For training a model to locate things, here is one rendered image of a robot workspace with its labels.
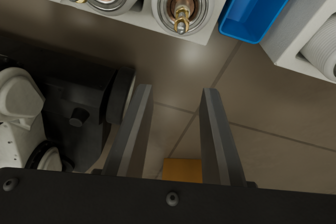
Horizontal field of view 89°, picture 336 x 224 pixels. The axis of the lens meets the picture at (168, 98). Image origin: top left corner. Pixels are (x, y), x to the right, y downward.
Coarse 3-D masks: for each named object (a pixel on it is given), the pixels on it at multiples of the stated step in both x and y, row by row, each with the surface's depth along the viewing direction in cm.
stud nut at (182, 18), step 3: (177, 18) 20; (180, 18) 19; (183, 18) 19; (186, 18) 20; (174, 21) 20; (177, 21) 19; (180, 21) 19; (183, 21) 19; (186, 21) 19; (174, 24) 20; (186, 24) 20; (174, 27) 20; (186, 27) 20; (186, 30) 20
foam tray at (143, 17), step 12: (60, 0) 33; (144, 0) 32; (216, 0) 31; (96, 12) 34; (132, 12) 33; (144, 12) 33; (216, 12) 32; (144, 24) 35; (156, 24) 34; (180, 36) 36; (192, 36) 36; (204, 36) 35
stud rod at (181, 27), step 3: (180, 12) 22; (183, 12) 22; (180, 15) 21; (183, 15) 21; (177, 24) 20; (180, 24) 19; (183, 24) 19; (177, 27) 19; (180, 27) 19; (183, 27) 19; (177, 30) 19; (180, 30) 19; (183, 30) 19; (180, 33) 19; (183, 33) 19
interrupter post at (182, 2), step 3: (180, 0) 24; (183, 0) 24; (186, 0) 25; (177, 3) 24; (180, 3) 23; (183, 3) 23; (186, 3) 23; (177, 6) 23; (180, 6) 23; (183, 6) 23; (186, 6) 23; (189, 6) 24; (174, 9) 23; (189, 9) 23; (174, 12) 23; (189, 12) 23; (174, 15) 24; (189, 15) 24
